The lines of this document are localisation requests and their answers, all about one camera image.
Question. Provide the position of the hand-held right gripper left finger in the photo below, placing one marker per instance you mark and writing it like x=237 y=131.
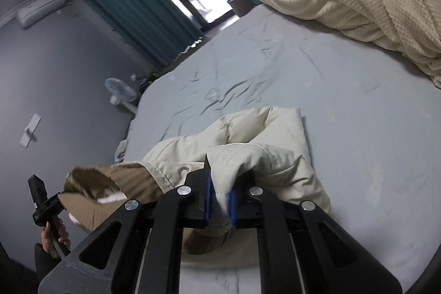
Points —
x=165 y=228

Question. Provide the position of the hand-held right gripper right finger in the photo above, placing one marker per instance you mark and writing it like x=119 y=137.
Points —
x=275 y=239

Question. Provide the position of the cream hooded jacket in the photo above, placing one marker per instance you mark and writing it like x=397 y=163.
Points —
x=241 y=128

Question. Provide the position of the person's left forearm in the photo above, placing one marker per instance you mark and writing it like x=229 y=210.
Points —
x=44 y=263

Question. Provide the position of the person's left hand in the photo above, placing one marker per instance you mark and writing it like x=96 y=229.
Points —
x=62 y=232

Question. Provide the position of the white standing fan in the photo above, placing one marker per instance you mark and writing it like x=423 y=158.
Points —
x=119 y=90

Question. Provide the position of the white air conditioner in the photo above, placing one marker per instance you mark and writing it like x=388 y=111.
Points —
x=41 y=10

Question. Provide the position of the teal curtain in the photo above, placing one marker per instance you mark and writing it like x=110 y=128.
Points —
x=137 y=11

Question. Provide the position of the dark trash can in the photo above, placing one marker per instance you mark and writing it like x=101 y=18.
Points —
x=241 y=4

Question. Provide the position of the white wall switch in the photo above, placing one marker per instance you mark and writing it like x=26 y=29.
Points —
x=31 y=130

